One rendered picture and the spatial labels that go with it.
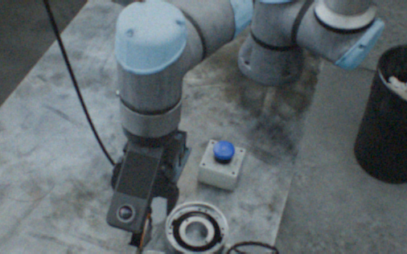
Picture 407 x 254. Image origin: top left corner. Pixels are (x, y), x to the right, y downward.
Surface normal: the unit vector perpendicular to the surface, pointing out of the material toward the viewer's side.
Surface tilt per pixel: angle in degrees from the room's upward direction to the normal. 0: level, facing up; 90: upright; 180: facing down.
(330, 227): 0
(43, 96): 0
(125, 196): 32
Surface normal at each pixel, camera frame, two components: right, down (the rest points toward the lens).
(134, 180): -0.08, -0.21
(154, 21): 0.07, -0.68
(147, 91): -0.01, 0.73
